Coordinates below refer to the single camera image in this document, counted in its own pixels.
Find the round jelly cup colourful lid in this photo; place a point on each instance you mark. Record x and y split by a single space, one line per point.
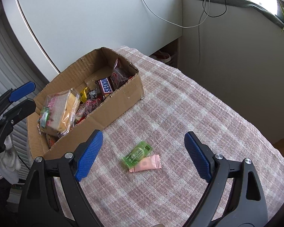
43 118

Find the pink checked tablecloth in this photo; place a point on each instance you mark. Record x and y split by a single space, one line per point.
173 104

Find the green candy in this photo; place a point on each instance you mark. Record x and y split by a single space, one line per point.
140 151

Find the white slatted radiator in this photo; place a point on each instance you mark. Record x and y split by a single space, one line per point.
16 68

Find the red dark candy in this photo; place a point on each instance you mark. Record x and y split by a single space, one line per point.
85 109

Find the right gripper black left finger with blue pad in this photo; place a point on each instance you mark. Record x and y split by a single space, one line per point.
39 203

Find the yellow candy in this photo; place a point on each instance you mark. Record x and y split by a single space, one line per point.
84 94

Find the packaged white bread slice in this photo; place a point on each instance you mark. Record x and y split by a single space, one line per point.
63 107

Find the white cloth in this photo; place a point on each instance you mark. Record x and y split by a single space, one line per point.
9 162

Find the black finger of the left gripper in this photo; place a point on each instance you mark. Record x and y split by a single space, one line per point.
20 111

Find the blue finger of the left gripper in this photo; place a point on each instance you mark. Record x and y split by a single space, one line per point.
22 91

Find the brown cardboard box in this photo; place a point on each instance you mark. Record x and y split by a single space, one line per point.
95 65

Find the dark snack red-edged clear bag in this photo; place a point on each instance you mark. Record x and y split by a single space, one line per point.
119 75

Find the Snickers chocolate bar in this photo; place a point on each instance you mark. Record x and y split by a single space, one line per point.
106 87

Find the white cabinet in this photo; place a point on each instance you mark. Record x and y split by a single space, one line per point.
55 33

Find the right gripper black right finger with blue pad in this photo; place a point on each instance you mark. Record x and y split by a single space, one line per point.
246 205

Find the black white candy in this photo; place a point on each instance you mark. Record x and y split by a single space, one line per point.
93 94

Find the pink candy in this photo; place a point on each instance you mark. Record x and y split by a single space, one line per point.
148 163

